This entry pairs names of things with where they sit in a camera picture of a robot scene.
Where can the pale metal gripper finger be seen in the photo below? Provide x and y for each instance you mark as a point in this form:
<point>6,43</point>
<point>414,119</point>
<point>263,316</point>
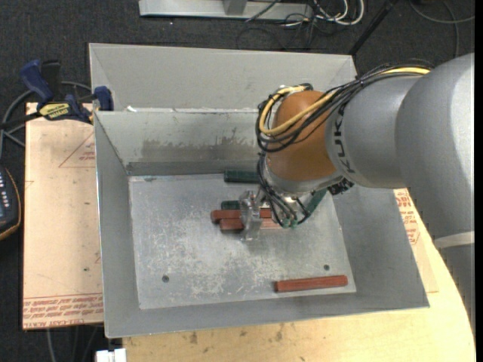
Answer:
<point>247,202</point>
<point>253,227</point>

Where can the red-brown flat block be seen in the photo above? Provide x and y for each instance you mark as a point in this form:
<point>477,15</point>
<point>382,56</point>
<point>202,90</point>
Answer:
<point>231,224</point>
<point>226,215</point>
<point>309,283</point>

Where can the grey metal bin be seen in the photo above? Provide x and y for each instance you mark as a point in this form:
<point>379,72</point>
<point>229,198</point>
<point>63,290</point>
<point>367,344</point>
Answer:
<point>188,247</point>

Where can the brown cardboard board, red print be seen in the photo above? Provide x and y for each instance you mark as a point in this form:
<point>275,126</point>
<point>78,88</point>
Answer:
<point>56,209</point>

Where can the dark green flat block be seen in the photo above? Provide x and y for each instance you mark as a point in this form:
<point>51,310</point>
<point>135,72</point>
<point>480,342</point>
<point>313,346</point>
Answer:
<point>237,175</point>
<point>230,204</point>

